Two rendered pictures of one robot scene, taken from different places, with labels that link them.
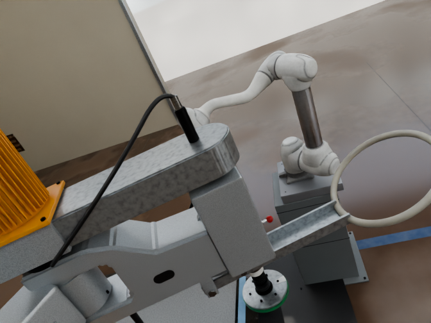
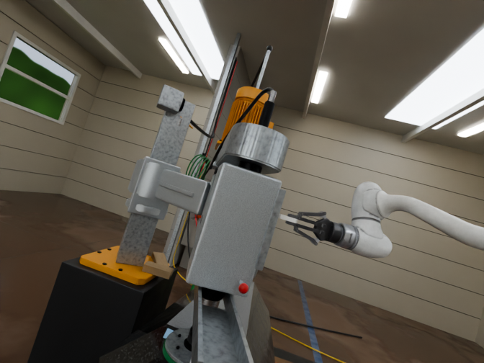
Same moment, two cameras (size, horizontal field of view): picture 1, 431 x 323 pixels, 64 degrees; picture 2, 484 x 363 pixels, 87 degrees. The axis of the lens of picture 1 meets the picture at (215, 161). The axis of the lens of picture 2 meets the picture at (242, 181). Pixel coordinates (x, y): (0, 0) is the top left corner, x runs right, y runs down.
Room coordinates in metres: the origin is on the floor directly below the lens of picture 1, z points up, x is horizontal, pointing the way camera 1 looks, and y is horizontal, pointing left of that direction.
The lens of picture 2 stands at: (1.00, -0.91, 1.49)
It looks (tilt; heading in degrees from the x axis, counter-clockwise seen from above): 3 degrees up; 82
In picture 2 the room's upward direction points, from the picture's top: 17 degrees clockwise
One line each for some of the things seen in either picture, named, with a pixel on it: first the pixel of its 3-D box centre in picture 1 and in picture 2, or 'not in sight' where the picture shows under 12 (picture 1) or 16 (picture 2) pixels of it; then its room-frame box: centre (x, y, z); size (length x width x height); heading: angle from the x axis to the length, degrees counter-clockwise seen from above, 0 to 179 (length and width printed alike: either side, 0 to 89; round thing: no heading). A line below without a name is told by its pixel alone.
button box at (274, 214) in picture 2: not in sight; (268, 227); (1.25, -0.03, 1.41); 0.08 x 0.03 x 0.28; 91
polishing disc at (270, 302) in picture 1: (264, 289); (194, 348); (1.14, 0.04, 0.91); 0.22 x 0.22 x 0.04
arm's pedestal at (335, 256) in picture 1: (315, 223); not in sight; (1.93, -0.48, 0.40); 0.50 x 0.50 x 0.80; 72
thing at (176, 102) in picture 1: (184, 119); (266, 113); (1.14, 0.04, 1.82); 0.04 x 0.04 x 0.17
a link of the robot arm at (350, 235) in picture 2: not in sight; (343, 235); (1.54, -0.03, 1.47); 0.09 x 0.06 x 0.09; 91
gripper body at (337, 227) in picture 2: not in sight; (325, 230); (1.46, -0.03, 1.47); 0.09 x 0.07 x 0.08; 1
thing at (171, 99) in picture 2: not in sight; (171, 100); (0.58, 0.97, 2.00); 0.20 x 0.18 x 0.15; 165
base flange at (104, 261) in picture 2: not in sight; (129, 262); (0.63, 1.12, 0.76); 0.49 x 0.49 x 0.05; 75
